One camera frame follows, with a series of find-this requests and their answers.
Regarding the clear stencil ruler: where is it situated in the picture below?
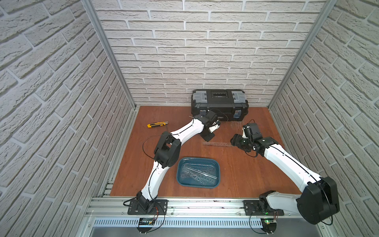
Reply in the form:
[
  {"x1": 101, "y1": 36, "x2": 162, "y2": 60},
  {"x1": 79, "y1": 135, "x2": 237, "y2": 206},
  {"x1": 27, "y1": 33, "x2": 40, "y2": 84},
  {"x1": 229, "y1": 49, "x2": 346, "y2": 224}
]
[
  {"x1": 202, "y1": 142, "x2": 232, "y2": 147},
  {"x1": 180, "y1": 168, "x2": 218, "y2": 186},
  {"x1": 180, "y1": 167, "x2": 208, "y2": 183},
  {"x1": 179, "y1": 166, "x2": 218, "y2": 183}
]

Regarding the clear triangular scale ruler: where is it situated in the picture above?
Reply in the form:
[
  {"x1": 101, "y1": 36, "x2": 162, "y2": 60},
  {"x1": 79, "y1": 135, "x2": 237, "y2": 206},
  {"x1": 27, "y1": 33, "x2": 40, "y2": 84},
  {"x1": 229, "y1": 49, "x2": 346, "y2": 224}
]
[{"x1": 183, "y1": 164, "x2": 218, "y2": 180}]

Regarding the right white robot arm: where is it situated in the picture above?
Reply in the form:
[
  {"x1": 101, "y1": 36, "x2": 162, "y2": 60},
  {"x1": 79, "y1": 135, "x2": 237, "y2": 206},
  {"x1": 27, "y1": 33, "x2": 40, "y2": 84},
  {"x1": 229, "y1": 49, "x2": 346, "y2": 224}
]
[{"x1": 231, "y1": 134, "x2": 340, "y2": 225}]

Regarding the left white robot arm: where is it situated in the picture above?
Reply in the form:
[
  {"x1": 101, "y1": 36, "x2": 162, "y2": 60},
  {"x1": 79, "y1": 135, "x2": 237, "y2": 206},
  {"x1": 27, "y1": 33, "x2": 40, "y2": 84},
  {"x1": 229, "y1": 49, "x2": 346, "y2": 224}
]
[{"x1": 136, "y1": 111, "x2": 221, "y2": 212}]

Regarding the black plastic toolbox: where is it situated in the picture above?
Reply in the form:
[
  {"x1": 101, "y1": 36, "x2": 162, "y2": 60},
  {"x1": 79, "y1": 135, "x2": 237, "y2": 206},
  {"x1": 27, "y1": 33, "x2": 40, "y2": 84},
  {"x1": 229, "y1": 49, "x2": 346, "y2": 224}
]
[{"x1": 191, "y1": 89, "x2": 249, "y2": 121}]

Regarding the teal plastic tray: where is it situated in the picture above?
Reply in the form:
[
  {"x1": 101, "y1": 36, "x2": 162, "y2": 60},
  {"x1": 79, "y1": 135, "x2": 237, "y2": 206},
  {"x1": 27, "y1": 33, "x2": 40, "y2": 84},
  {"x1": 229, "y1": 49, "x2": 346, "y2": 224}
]
[{"x1": 176, "y1": 157, "x2": 221, "y2": 189}]

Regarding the yellow utility knife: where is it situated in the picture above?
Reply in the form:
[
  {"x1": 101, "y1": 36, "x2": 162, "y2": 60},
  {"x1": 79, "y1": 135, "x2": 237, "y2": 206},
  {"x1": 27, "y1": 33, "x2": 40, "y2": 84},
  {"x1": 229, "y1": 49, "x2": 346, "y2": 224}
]
[{"x1": 147, "y1": 121, "x2": 169, "y2": 128}]

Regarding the right controller board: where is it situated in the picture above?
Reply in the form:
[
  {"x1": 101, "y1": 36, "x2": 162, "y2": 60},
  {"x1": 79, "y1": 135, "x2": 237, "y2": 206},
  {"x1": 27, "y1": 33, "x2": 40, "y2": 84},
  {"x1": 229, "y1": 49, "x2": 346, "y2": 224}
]
[{"x1": 261, "y1": 219, "x2": 277, "y2": 235}]

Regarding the controller board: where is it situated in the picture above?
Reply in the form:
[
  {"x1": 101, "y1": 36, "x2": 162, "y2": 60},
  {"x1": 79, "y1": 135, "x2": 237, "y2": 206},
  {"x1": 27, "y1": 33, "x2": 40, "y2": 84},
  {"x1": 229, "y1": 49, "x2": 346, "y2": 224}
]
[
  {"x1": 137, "y1": 217, "x2": 157, "y2": 234},
  {"x1": 261, "y1": 219, "x2": 277, "y2": 235}
]

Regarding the left controller board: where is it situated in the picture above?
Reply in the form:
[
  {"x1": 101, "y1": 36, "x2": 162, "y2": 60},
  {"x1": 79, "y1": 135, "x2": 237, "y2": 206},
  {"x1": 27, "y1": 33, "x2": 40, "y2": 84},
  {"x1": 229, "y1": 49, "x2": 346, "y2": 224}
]
[{"x1": 137, "y1": 217, "x2": 157, "y2": 234}]

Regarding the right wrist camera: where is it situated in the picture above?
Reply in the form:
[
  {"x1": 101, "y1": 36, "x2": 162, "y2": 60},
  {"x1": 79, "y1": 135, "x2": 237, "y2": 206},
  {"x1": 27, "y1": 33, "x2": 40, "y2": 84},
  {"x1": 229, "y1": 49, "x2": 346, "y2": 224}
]
[{"x1": 242, "y1": 123, "x2": 263, "y2": 142}]

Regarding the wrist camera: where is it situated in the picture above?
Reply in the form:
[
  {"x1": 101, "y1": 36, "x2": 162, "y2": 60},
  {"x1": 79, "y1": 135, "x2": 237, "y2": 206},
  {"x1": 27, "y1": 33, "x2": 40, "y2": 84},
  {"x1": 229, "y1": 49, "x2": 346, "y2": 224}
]
[
  {"x1": 242, "y1": 123, "x2": 263, "y2": 142},
  {"x1": 203, "y1": 111, "x2": 221, "y2": 133}
]

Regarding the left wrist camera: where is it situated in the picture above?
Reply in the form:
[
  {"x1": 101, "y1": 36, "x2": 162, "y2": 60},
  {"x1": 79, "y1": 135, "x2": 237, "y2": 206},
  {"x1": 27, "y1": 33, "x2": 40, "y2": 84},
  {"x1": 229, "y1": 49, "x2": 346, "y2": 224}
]
[{"x1": 203, "y1": 111, "x2": 221, "y2": 133}]

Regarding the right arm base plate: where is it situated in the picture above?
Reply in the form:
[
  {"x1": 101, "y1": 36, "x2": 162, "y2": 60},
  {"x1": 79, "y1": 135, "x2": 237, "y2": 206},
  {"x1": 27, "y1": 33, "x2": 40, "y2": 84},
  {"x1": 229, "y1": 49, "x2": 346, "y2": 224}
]
[{"x1": 243, "y1": 199, "x2": 284, "y2": 217}]

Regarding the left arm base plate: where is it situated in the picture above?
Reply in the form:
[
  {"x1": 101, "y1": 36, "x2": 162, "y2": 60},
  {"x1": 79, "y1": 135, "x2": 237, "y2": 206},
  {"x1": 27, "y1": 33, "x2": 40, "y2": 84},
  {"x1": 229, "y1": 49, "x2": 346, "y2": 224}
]
[{"x1": 127, "y1": 199, "x2": 168, "y2": 215}]

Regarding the aluminium front rail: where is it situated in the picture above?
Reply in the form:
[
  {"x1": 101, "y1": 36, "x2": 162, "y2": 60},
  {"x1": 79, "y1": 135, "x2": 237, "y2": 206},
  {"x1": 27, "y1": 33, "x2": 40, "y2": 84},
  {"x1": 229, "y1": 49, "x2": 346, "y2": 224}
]
[{"x1": 82, "y1": 197, "x2": 329, "y2": 219}]

